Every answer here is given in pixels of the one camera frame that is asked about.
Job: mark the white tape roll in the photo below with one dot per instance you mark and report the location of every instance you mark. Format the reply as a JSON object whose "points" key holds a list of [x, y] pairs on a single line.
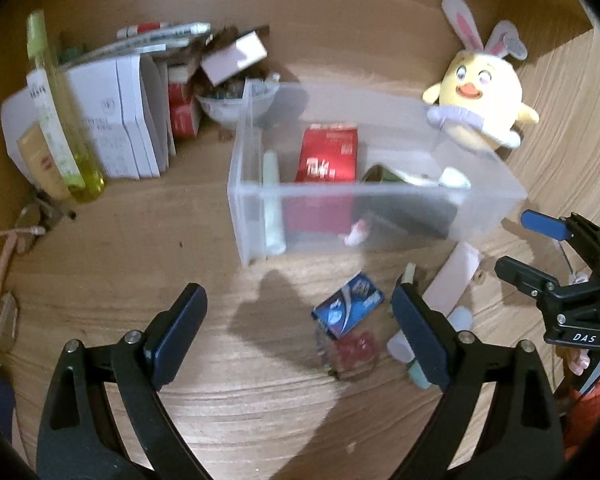
{"points": [[454, 178]]}

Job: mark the large pink cosmetic tube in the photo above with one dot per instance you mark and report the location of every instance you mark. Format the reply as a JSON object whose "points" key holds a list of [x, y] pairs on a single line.
{"points": [[442, 294]]}

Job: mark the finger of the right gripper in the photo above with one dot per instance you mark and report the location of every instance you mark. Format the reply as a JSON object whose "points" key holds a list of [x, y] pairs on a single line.
{"points": [[554, 228], [530, 281]]}

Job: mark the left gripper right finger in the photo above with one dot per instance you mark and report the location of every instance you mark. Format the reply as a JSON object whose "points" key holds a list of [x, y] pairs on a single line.
{"points": [[521, 438]]}

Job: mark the small white pink box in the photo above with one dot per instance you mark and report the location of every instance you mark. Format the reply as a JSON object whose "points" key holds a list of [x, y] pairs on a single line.
{"points": [[243, 53]]}

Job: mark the beige cosmetic bottle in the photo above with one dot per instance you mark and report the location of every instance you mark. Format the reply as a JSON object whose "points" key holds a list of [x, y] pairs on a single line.
{"points": [[36, 155]]}

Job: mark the dark green glass bottle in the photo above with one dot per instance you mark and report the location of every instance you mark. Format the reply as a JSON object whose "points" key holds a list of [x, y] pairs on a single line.
{"points": [[412, 209]]}

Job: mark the blue card pack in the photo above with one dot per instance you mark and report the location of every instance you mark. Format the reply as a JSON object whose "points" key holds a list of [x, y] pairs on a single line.
{"points": [[342, 311]]}

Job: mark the person's right hand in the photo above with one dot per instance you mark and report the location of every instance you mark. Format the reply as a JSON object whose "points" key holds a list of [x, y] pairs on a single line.
{"points": [[575, 359]]}

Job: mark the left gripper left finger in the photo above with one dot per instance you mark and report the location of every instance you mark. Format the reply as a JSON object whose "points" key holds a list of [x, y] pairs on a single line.
{"points": [[78, 436]]}

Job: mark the yellow chick bunny plush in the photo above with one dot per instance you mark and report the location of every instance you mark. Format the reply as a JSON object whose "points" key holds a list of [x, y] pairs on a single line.
{"points": [[480, 95]]}

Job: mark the red white marker pen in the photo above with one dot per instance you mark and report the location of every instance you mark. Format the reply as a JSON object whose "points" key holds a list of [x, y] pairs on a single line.
{"points": [[137, 29]]}

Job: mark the clear plastic storage bin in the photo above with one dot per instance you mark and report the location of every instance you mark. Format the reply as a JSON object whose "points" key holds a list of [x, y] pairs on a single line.
{"points": [[393, 131]]}

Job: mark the red round candy tin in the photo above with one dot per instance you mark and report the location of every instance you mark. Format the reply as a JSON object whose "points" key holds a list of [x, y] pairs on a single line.
{"points": [[352, 355]]}

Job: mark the green small box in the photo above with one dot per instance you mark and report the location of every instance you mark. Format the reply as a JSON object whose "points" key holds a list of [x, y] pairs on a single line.
{"points": [[408, 276]]}

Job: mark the red tea packet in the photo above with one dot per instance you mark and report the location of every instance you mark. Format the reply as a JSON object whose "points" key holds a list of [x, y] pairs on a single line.
{"points": [[328, 155]]}

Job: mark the stack of booklets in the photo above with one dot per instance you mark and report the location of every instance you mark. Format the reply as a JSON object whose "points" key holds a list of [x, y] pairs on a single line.
{"points": [[155, 41]]}

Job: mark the white folded paper stack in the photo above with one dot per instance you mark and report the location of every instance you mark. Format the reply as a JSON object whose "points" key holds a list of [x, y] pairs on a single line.
{"points": [[123, 106]]}

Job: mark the green spray bottle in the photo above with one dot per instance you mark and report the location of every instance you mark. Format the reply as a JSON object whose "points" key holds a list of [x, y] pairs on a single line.
{"points": [[40, 55]]}

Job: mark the red box under papers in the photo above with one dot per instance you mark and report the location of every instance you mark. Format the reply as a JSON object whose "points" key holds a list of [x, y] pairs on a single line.
{"points": [[185, 115]]}

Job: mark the white ceramic bowl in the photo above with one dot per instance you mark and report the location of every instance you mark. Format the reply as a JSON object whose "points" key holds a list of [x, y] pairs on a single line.
{"points": [[226, 112]]}

